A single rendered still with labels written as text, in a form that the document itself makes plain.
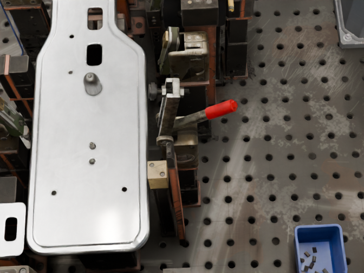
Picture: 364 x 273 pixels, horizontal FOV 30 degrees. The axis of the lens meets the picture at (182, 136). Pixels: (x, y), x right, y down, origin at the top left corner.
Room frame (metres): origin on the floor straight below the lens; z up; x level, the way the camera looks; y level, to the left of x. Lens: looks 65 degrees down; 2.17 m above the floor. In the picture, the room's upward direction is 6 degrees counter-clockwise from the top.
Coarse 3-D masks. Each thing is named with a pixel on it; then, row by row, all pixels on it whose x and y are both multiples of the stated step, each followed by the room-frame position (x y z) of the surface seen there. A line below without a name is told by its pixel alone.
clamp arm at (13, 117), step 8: (0, 96) 0.60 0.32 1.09; (0, 104) 0.59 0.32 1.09; (8, 104) 0.61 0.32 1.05; (0, 112) 0.58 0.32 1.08; (8, 112) 0.60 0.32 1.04; (16, 112) 0.61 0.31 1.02; (0, 120) 0.58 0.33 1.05; (8, 120) 0.58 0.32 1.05; (16, 120) 0.59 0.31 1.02; (8, 128) 0.58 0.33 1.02; (16, 128) 0.58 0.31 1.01
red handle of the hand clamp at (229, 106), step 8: (224, 104) 0.52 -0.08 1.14; (232, 104) 0.52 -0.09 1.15; (200, 112) 0.52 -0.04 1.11; (208, 112) 0.52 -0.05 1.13; (216, 112) 0.51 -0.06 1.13; (224, 112) 0.51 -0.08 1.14; (176, 120) 0.53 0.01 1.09; (184, 120) 0.52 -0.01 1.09; (192, 120) 0.52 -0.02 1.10; (200, 120) 0.51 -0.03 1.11; (176, 128) 0.52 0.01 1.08
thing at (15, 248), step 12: (0, 204) 0.43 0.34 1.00; (12, 204) 0.43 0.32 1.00; (0, 216) 0.41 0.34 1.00; (12, 216) 0.41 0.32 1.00; (24, 216) 0.41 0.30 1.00; (0, 228) 0.39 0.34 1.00; (24, 228) 0.38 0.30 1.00; (0, 240) 0.36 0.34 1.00; (0, 252) 0.34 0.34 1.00; (12, 252) 0.34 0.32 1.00
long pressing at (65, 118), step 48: (96, 0) 0.87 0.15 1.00; (48, 48) 0.76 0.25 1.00; (48, 96) 0.65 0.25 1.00; (96, 96) 0.64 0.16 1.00; (144, 96) 0.63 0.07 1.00; (48, 144) 0.54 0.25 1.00; (96, 144) 0.54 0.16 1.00; (144, 144) 0.52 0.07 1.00; (48, 192) 0.45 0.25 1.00; (96, 192) 0.44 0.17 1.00; (144, 192) 0.43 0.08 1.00; (48, 240) 0.36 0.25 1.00; (96, 240) 0.35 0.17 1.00; (144, 240) 0.34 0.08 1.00
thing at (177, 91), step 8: (168, 80) 0.54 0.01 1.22; (176, 80) 0.54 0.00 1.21; (152, 88) 0.52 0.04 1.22; (160, 88) 0.53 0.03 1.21; (168, 88) 0.53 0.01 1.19; (176, 88) 0.52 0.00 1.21; (152, 96) 0.51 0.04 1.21; (168, 96) 0.51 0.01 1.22; (176, 96) 0.51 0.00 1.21; (168, 104) 0.51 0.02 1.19; (176, 104) 0.50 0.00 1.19; (160, 112) 0.54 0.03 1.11; (168, 112) 0.51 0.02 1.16; (176, 112) 0.51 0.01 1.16; (160, 120) 0.53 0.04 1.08; (168, 120) 0.51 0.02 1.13; (160, 128) 0.51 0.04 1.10; (168, 128) 0.51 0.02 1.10
